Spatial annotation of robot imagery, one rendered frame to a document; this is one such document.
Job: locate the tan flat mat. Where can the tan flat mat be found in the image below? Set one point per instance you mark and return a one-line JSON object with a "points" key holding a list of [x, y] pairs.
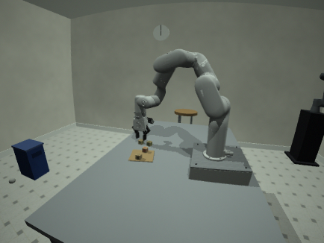
{"points": [[146, 157]]}

